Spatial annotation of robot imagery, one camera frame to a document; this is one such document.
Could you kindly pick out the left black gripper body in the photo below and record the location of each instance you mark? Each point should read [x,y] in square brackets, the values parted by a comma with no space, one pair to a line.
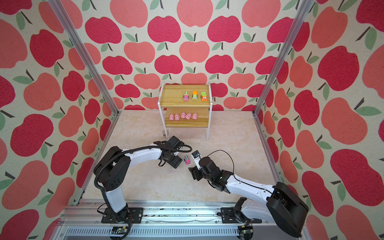
[174,160]

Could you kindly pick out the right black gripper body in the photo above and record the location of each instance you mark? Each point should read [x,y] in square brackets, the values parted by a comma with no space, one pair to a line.
[197,174]

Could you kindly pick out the pink blue toy car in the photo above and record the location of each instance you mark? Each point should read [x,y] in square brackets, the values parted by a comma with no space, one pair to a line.
[187,160]

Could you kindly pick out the wooden two-tier white-frame shelf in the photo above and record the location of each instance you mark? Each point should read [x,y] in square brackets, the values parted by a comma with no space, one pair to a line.
[171,102]

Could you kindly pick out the pink green toy car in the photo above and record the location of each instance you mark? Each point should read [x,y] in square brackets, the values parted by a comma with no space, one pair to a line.
[186,96]

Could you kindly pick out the orange green toy car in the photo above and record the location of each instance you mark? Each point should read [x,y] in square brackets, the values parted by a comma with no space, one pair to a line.
[195,96]

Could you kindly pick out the multicolour toy car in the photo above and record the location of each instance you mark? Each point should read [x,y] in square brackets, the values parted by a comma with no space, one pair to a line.
[204,96]

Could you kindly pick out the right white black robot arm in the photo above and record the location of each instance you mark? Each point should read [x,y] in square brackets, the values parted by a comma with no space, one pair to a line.
[271,203]

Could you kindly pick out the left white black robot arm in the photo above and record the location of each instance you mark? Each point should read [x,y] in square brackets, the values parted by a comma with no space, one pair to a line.
[111,170]

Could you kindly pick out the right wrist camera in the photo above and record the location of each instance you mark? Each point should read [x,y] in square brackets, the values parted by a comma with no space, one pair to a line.
[197,157]

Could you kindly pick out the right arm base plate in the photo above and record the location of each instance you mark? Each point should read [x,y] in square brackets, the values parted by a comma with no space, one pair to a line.
[232,216]

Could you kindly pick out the front aluminium rail frame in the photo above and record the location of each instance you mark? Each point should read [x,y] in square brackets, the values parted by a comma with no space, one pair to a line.
[161,221]

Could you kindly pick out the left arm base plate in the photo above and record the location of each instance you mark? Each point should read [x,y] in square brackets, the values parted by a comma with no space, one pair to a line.
[131,215]

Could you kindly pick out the left aluminium frame post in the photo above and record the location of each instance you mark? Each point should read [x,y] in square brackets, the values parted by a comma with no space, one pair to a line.
[70,29]

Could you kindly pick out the aluminium frame post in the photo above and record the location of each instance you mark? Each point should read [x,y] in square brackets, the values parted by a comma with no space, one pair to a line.
[286,47]
[70,29]

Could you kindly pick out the right aluminium frame post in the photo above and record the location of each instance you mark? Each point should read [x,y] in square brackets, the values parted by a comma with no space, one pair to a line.
[286,47]

